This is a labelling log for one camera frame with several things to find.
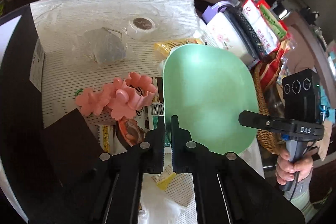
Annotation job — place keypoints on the white tape roll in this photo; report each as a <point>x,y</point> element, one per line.
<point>140,28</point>

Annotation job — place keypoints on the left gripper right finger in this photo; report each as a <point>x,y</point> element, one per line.
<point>181,147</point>

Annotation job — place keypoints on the person's right hand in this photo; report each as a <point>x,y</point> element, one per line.
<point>285,169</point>

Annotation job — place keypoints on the white striped table cloth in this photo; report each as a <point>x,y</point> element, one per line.
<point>57,70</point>

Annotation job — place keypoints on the black remote control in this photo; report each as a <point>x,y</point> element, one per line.
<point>243,25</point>

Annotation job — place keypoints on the clear crumpled plastic bag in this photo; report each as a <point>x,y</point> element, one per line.
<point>106,45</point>

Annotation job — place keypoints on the green plastic lid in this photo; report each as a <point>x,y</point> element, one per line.
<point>207,88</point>

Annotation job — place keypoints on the crumpled white plastic bag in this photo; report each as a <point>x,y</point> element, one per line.
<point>157,207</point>

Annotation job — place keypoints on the wicker basket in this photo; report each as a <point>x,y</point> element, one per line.
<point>268,140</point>

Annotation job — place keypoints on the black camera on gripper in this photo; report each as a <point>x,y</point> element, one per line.
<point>302,96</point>

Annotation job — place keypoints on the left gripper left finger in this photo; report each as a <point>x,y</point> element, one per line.
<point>119,178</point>

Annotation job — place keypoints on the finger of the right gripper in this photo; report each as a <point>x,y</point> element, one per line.
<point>264,122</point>

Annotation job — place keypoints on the red white snack bag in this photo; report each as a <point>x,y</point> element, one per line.
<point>263,31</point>

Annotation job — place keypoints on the brown chocolate snack packet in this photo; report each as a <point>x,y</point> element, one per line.
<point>123,134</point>

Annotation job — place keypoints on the clear bag with yellow bottom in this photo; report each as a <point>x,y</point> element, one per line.
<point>163,49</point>

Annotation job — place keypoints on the pink flower cookie cutter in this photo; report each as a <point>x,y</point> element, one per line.
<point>137,91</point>
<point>91,102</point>
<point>109,91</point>

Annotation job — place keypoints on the black and white storage box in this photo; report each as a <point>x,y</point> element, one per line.
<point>47,172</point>

